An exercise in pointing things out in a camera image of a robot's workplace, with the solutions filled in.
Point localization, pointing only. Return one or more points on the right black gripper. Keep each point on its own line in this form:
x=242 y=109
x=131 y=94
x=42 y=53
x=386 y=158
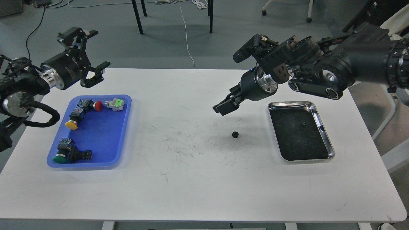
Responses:
x=262 y=80

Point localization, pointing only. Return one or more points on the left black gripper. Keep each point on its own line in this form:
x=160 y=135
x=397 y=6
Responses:
x=67 y=68

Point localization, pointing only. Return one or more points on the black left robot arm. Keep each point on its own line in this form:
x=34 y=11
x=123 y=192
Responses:
x=22 y=81

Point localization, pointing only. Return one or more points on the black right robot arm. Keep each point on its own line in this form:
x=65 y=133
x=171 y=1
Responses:
x=319 y=68

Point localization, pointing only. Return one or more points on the blue plastic tray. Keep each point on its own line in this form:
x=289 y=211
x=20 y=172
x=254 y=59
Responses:
x=101 y=132

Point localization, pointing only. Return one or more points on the silver metal tray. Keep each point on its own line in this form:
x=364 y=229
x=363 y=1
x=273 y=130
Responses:
x=298 y=143

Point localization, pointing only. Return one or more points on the red mushroom push button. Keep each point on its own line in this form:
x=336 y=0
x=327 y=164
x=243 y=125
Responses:
x=88 y=105

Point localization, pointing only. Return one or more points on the beige jacket on chair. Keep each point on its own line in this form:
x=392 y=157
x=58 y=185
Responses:
x=398 y=24

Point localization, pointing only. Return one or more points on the yellow push button switch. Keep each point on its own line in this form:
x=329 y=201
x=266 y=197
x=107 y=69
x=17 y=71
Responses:
x=75 y=116

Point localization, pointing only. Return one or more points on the grey and green switch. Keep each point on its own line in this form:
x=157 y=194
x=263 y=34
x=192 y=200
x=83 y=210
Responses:
x=116 y=104

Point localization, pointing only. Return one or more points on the green push button switch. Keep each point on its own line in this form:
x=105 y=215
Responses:
x=68 y=152

